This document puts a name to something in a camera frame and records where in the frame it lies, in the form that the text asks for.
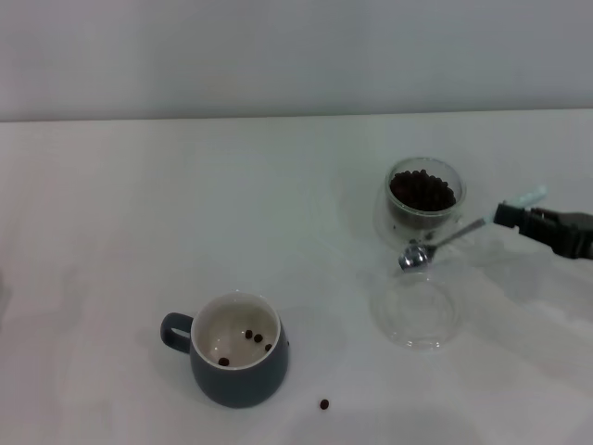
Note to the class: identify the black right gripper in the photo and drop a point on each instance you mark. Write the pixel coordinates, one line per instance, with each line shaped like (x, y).
(570, 234)

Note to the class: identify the dark blue ceramic mug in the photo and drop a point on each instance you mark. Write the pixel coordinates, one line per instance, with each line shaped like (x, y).
(241, 385)

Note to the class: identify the pile of coffee beans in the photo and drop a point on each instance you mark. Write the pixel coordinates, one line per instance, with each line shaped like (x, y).
(419, 192)

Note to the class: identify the clear glass saucer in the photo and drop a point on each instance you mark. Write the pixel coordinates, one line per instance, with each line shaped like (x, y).
(417, 324)

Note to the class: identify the double-wall glass cup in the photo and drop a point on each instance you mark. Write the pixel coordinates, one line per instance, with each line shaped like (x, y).
(456, 185)

